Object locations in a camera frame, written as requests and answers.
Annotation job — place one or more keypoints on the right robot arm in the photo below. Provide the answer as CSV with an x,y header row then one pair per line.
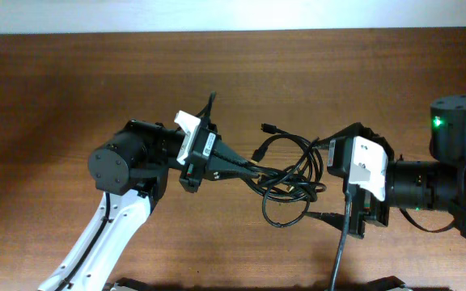
x,y
439,184

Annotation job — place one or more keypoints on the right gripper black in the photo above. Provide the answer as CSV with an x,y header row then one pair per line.
x,y
354,202

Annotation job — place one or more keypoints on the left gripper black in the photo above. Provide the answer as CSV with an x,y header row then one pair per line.
x,y
218,169

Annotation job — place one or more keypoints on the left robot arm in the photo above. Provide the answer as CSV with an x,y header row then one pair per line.
x,y
131,170

